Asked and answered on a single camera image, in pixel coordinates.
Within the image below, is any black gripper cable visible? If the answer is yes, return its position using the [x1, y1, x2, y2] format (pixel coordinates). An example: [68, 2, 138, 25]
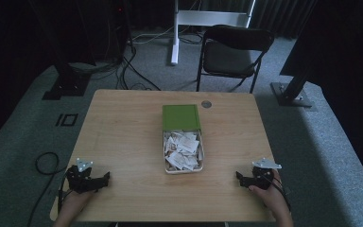
[263, 172, 293, 213]
[27, 151, 71, 227]

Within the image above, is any white metal stand frame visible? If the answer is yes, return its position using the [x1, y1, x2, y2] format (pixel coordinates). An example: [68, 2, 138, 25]
[169, 0, 257, 66]

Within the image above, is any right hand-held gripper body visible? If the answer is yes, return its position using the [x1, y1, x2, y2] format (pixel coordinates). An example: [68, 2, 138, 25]
[251, 157, 283, 191]

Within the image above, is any bundle of floor cables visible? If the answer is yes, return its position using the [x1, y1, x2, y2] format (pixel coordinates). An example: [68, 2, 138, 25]
[70, 18, 202, 93]

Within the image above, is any person's left hand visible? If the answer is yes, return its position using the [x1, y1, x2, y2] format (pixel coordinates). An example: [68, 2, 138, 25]
[58, 188, 96, 219]

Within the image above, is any person's right hand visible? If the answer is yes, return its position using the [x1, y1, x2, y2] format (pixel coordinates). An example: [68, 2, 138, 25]
[248, 169, 290, 220]

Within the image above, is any dark curtain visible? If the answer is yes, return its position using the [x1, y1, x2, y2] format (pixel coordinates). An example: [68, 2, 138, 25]
[198, 0, 320, 40]

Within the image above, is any white box with green lid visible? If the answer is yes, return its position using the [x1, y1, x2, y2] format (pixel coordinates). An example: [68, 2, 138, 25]
[162, 104, 205, 175]

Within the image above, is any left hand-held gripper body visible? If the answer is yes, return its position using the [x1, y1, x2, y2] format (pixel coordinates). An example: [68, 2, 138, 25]
[65, 157, 99, 194]

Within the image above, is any black metal stand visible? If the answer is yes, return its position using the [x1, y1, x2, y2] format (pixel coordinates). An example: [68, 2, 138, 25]
[269, 0, 320, 109]
[27, 0, 97, 101]

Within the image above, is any pile of white paper packets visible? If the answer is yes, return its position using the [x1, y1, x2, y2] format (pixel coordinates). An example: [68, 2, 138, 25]
[164, 130, 203, 171]

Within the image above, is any black folding chair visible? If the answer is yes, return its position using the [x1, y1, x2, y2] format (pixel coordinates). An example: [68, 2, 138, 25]
[196, 24, 275, 95]

